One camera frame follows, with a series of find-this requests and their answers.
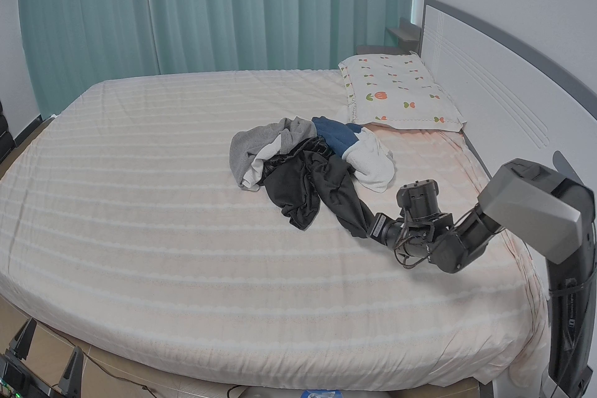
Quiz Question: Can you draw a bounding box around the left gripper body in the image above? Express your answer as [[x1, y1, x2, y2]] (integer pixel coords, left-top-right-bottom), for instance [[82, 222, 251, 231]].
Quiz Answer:
[[0, 350, 66, 398]]

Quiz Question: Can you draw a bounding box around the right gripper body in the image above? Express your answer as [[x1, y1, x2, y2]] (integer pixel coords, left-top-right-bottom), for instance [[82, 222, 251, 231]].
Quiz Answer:
[[367, 211, 405, 248]]

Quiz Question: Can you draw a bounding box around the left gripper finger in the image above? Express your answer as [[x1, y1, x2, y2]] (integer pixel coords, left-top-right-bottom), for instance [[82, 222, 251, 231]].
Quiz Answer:
[[8, 318, 37, 360], [57, 346, 85, 393]]

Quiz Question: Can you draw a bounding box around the black garment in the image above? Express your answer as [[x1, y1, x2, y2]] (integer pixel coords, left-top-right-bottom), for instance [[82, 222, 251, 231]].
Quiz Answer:
[[263, 149, 377, 239]]

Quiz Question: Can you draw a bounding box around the pile of clothes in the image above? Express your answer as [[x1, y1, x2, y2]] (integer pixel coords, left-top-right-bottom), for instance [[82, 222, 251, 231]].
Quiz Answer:
[[229, 116, 396, 194]]

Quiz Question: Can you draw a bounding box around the bed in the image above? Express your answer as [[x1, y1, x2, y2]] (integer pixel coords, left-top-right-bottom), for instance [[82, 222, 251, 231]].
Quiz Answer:
[[0, 0, 597, 398]]

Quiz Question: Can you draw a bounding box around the white printed pillow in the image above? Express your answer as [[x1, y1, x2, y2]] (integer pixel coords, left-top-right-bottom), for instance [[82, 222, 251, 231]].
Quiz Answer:
[[338, 53, 468, 133]]

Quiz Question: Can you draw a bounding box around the brown bedside table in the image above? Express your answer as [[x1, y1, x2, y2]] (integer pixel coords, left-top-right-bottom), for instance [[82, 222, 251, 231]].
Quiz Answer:
[[356, 17, 423, 57]]

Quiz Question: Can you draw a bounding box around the black cable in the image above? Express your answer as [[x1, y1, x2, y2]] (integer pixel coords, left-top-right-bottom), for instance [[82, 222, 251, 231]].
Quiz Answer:
[[60, 335, 157, 393]]

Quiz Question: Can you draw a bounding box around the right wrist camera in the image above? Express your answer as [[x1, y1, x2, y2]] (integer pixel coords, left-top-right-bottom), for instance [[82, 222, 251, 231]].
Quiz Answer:
[[396, 179, 442, 222]]

